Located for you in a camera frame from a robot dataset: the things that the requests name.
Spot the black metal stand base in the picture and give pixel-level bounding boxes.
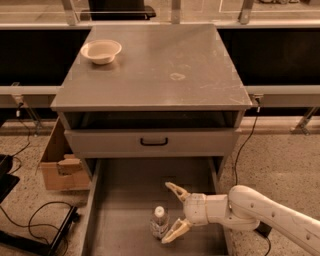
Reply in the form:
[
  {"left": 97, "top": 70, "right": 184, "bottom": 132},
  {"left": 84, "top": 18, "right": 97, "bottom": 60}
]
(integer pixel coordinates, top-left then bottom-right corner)
[{"left": 0, "top": 205, "right": 80, "bottom": 256}]

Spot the black cable on floor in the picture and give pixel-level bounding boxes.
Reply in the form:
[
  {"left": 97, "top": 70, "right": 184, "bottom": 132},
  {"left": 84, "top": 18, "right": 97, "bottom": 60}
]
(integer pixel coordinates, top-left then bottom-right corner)
[{"left": 0, "top": 200, "right": 74, "bottom": 256}]

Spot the cardboard box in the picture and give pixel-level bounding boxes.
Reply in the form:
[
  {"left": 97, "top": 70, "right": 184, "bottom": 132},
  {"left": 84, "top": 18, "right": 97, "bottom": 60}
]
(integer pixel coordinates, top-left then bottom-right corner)
[{"left": 39, "top": 119, "right": 91, "bottom": 191}]

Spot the metal railing frame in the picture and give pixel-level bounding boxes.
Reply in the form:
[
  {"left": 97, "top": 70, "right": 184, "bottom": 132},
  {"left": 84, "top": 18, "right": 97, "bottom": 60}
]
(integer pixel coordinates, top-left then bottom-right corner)
[{"left": 0, "top": 0, "right": 320, "bottom": 29}]

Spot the clear plastic water bottle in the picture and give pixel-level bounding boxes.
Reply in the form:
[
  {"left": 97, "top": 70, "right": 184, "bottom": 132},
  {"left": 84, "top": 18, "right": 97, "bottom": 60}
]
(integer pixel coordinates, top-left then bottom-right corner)
[{"left": 150, "top": 206, "right": 169, "bottom": 240}]

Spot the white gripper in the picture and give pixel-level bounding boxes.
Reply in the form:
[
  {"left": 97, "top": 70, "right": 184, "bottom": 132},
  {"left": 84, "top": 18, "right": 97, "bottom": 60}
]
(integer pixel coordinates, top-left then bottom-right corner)
[{"left": 161, "top": 182, "right": 229, "bottom": 244}]

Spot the black power adapter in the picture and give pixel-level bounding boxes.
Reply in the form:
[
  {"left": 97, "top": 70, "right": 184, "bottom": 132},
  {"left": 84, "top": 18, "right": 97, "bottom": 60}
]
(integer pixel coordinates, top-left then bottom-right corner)
[{"left": 255, "top": 222, "right": 272, "bottom": 238}]

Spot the open grey drawer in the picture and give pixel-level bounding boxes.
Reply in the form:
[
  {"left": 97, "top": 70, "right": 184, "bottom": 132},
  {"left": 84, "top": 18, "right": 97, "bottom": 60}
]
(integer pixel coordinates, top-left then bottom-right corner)
[{"left": 79, "top": 157, "right": 232, "bottom": 256}]

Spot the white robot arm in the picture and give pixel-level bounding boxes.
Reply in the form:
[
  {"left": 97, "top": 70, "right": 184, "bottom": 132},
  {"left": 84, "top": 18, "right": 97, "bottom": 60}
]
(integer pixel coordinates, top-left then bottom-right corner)
[{"left": 161, "top": 182, "right": 320, "bottom": 256}]

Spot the closed drawer with black handle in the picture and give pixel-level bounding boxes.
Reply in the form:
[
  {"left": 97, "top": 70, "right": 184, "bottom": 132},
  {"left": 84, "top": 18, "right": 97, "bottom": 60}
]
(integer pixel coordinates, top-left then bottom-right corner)
[{"left": 65, "top": 129, "right": 239, "bottom": 158}]

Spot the black power cable right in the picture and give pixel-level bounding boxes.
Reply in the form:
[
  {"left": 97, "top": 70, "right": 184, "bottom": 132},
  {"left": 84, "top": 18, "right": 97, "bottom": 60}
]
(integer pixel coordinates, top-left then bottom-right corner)
[{"left": 231, "top": 96, "right": 264, "bottom": 188}]

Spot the grey drawer cabinet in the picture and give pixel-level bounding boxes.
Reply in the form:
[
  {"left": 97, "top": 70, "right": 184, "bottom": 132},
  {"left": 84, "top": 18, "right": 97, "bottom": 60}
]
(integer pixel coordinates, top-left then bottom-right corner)
[{"left": 52, "top": 24, "right": 252, "bottom": 173}]

